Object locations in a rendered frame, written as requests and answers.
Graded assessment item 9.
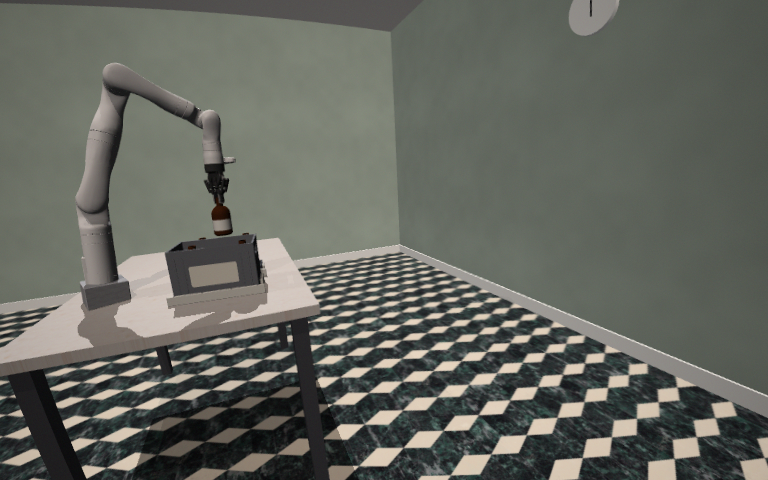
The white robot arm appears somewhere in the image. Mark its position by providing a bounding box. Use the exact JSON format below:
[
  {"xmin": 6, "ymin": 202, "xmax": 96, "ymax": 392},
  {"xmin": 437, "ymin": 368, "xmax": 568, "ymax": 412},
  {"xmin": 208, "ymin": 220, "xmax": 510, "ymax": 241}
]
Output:
[{"xmin": 75, "ymin": 63, "xmax": 236, "ymax": 285}]

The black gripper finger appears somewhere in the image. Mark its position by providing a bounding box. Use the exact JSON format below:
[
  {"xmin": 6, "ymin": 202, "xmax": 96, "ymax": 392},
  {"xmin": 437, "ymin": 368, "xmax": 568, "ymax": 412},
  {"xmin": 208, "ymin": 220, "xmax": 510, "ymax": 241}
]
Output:
[
  {"xmin": 204, "ymin": 177, "xmax": 218, "ymax": 204},
  {"xmin": 213, "ymin": 175, "xmax": 229, "ymax": 204}
]

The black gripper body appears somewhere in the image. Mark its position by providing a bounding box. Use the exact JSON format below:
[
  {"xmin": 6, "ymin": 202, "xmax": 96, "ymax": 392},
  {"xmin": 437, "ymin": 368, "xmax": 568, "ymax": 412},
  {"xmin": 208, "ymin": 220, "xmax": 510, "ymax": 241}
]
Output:
[{"xmin": 204, "ymin": 163, "xmax": 225, "ymax": 186}]

